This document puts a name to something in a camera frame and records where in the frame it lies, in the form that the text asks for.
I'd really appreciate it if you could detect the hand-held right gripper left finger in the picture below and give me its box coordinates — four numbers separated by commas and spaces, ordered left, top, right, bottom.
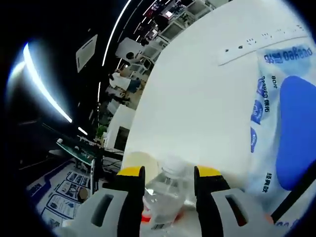
66, 166, 146, 237

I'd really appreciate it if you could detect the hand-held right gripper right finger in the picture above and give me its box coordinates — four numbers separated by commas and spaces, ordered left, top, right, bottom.
194, 165, 275, 237

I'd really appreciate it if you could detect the clear plastic water bottle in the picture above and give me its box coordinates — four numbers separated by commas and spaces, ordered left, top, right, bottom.
142, 158, 196, 230

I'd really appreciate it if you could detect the wet wipes packet blue lid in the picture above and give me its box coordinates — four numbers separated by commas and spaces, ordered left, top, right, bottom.
246, 43, 316, 223

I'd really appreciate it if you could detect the potted green plant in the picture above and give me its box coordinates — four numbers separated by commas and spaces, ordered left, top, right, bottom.
95, 124, 108, 144

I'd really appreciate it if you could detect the green flat board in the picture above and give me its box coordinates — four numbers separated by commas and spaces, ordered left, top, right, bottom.
56, 138, 97, 166

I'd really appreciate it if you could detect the bright ceiling light strip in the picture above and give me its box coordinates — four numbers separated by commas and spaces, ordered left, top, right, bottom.
23, 43, 74, 123

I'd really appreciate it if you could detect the ceiling air conditioner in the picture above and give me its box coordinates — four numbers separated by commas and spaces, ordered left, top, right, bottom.
76, 34, 99, 73

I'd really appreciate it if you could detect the white power strip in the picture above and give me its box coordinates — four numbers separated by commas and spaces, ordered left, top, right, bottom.
218, 23, 309, 66

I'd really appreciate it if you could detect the long curved ceiling light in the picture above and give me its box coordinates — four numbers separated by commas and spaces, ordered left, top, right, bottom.
102, 0, 131, 67

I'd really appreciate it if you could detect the blue white wall poster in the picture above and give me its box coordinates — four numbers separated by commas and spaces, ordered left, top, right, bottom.
26, 160, 86, 224

